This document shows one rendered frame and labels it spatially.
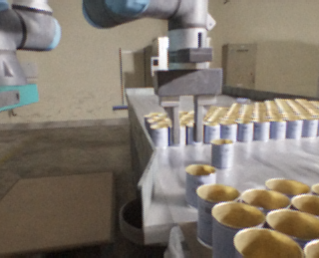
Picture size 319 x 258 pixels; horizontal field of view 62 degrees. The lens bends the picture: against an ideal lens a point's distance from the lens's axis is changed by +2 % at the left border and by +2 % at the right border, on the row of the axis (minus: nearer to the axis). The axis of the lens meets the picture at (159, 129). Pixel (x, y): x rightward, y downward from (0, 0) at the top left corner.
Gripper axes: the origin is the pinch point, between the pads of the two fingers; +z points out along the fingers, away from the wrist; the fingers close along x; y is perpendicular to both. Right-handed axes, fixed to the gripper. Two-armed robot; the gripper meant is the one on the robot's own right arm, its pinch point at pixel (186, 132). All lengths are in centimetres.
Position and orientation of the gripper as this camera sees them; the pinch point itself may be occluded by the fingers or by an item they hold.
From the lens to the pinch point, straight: 56.0
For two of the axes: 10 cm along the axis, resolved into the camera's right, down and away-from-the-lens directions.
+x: -9.9, 0.6, -1.5
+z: 0.2, 9.8, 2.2
